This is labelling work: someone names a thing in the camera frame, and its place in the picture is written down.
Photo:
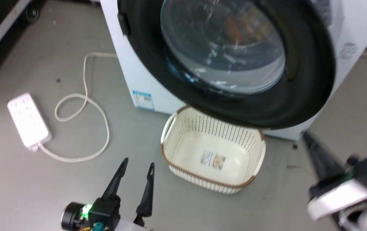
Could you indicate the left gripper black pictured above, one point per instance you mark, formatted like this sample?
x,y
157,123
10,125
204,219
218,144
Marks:
x,y
104,211

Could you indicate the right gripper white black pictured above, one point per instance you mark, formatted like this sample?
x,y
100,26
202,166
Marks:
x,y
340,197

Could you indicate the black round glass washer door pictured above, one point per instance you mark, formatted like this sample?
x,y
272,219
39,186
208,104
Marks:
x,y
302,96

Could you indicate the white front-load washing machine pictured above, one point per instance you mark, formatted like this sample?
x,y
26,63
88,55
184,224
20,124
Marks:
x,y
132,70

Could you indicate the cream plastic laundry basket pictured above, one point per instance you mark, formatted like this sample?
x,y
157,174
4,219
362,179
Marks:
x,y
199,150

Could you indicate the barcode label sticker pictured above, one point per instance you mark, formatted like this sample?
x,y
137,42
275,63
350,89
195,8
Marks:
x,y
213,160

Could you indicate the blue energy label sticker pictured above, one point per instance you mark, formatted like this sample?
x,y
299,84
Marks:
x,y
143,99

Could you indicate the white power strip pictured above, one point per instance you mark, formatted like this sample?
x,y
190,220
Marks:
x,y
27,120

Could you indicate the black caster wheel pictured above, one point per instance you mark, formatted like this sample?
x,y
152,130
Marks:
x,y
32,13

